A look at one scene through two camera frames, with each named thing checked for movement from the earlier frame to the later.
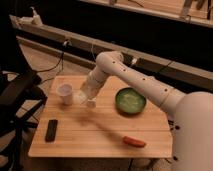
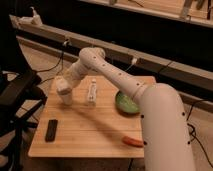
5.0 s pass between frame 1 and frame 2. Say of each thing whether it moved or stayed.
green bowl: stayed
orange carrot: stayed
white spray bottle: stayed
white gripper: moved
